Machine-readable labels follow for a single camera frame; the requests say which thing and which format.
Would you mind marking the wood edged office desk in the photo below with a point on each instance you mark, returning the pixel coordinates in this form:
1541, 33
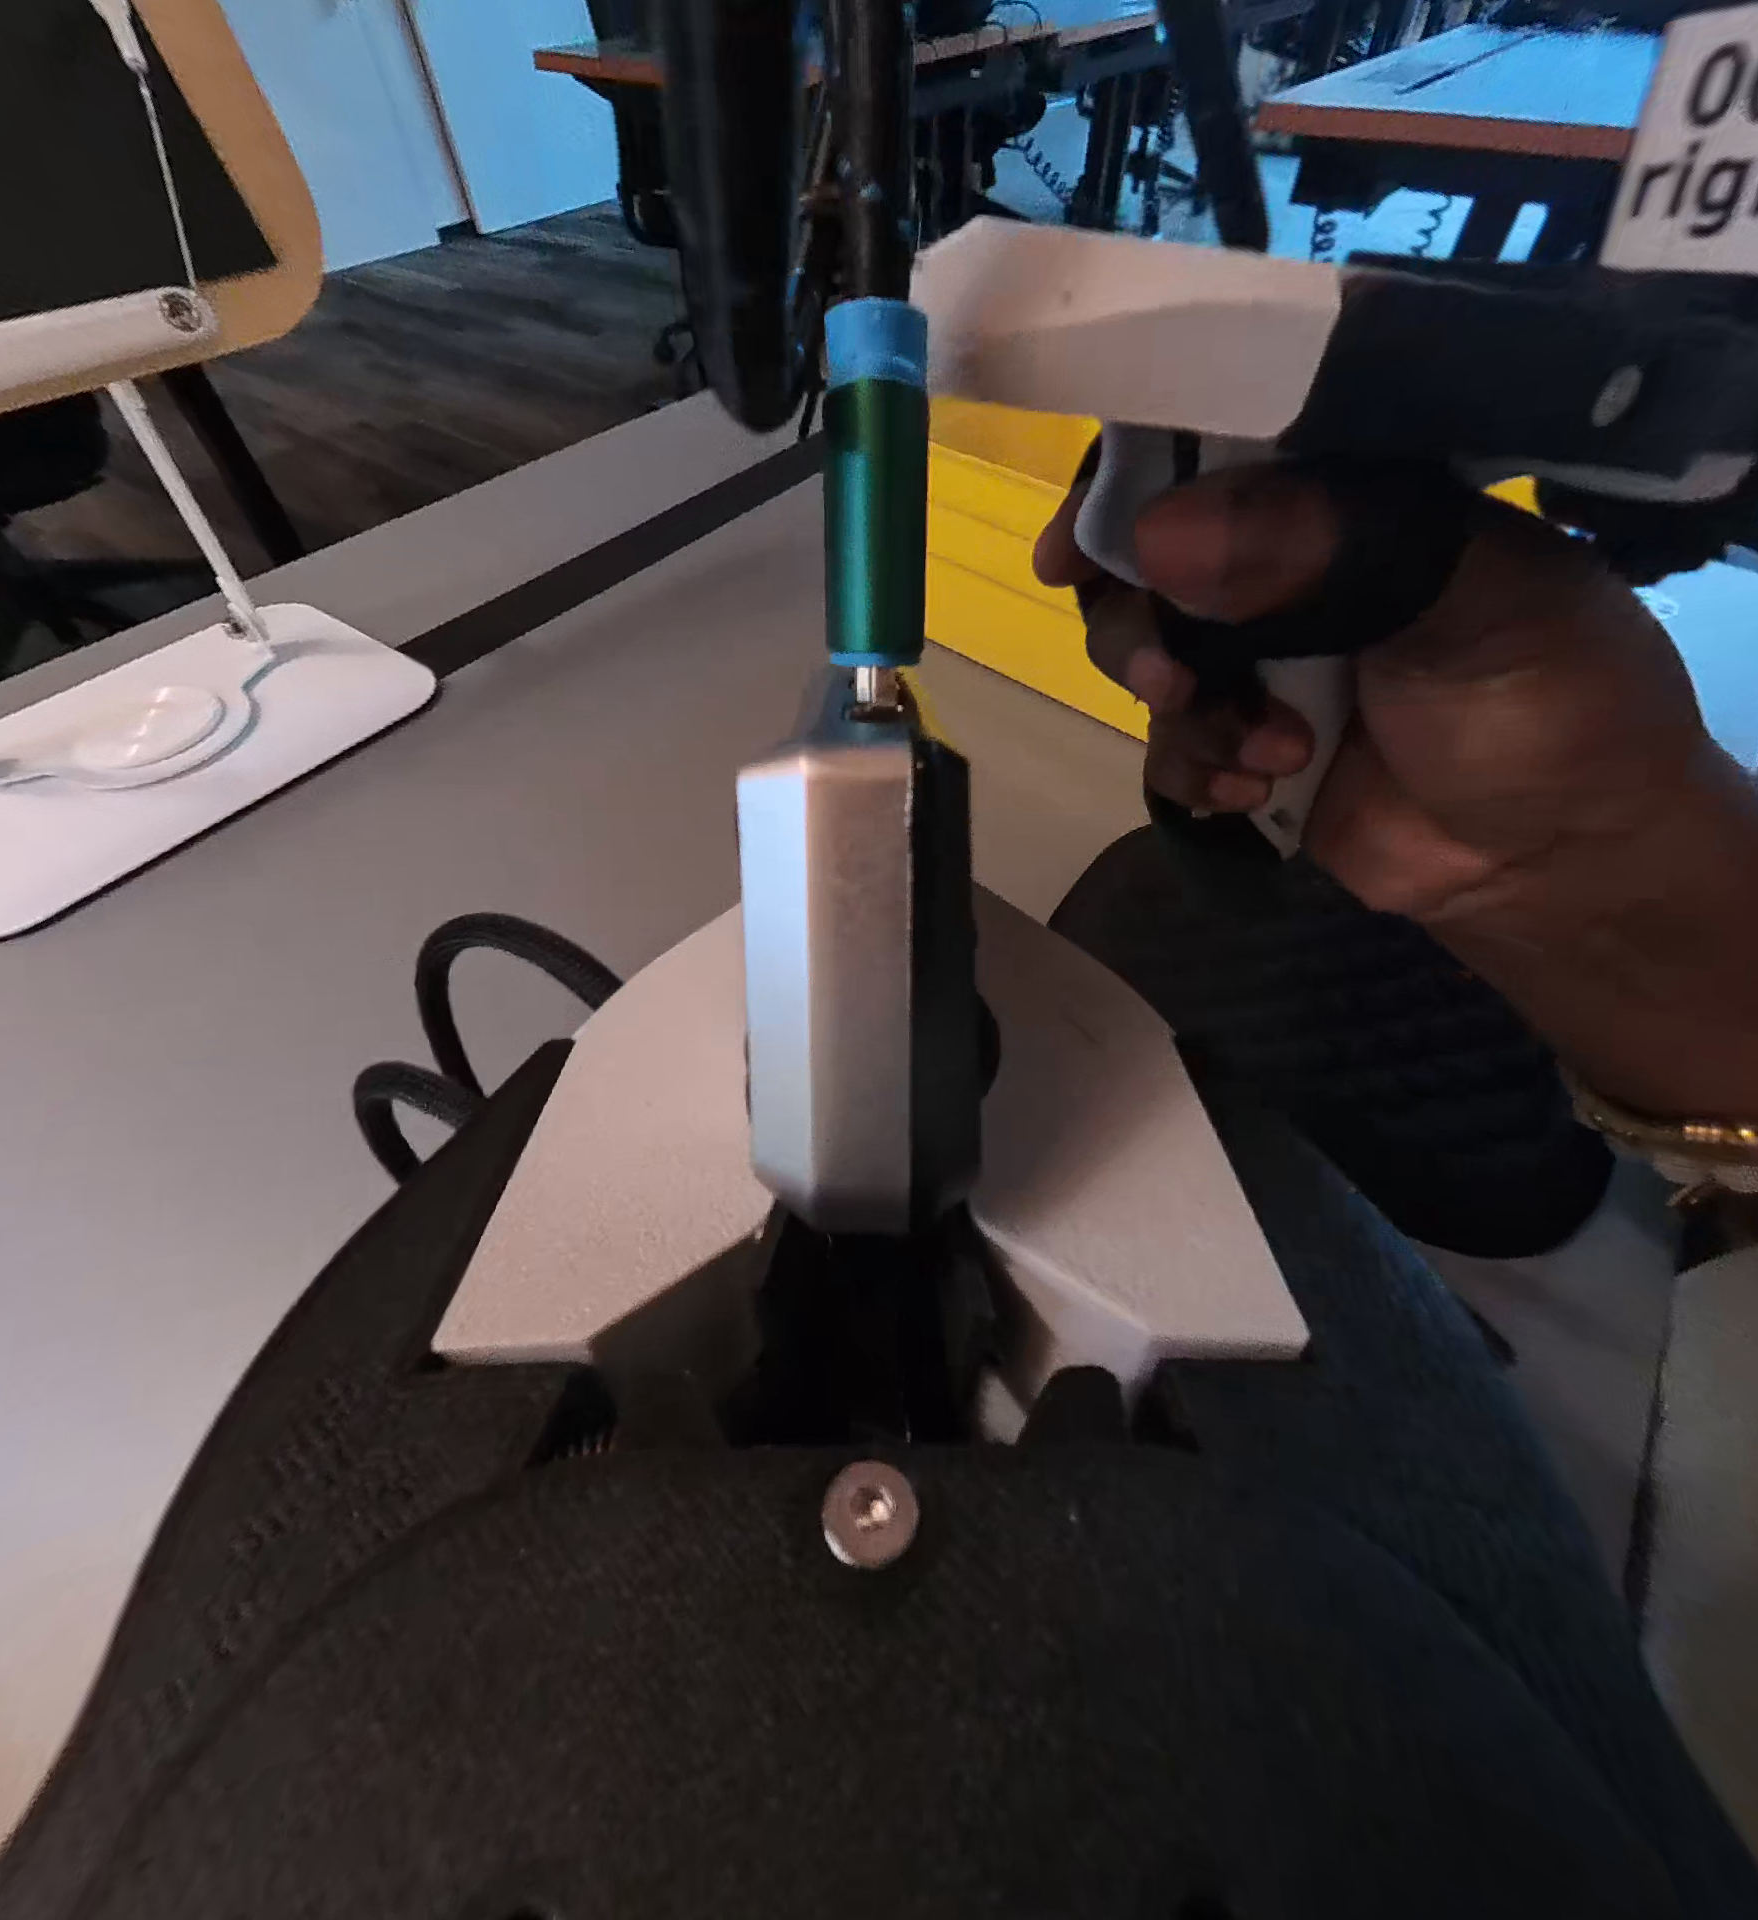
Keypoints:
1449, 91
594, 61

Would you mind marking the wooden book stand white base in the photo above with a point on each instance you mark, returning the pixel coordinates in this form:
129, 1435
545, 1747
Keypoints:
294, 704

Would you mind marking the person's right hand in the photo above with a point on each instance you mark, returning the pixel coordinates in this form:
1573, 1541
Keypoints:
1494, 781

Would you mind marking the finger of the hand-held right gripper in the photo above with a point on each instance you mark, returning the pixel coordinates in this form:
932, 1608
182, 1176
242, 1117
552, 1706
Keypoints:
1119, 322

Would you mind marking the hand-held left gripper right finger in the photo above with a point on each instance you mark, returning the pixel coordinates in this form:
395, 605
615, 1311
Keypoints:
1119, 1170

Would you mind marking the grey HDMI switch box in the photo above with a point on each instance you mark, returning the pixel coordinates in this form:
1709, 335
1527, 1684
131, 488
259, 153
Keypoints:
819, 975

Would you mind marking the yellow plastic bin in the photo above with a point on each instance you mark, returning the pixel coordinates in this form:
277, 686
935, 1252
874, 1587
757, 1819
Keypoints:
999, 570

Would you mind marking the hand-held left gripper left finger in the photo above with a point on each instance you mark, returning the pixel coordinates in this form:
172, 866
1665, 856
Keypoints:
609, 1170

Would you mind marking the black sheet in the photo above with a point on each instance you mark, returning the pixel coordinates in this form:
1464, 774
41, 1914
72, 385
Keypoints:
39, 150

